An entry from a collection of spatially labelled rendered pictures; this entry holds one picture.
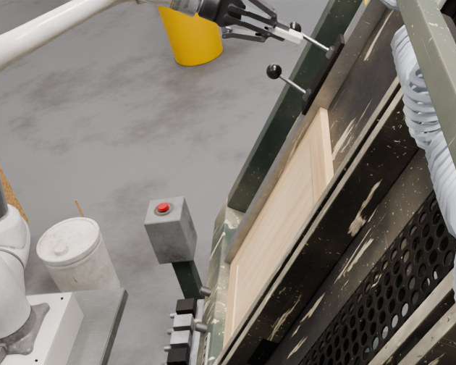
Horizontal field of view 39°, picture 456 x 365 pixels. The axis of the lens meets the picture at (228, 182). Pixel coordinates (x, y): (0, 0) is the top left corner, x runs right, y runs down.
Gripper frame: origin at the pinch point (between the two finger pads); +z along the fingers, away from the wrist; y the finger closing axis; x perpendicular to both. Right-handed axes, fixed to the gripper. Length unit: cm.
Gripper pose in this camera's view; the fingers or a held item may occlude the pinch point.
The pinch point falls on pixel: (287, 33)
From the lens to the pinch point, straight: 149.8
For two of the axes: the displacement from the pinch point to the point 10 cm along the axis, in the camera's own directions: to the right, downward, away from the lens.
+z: 9.3, 3.3, 1.7
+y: 3.7, -7.2, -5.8
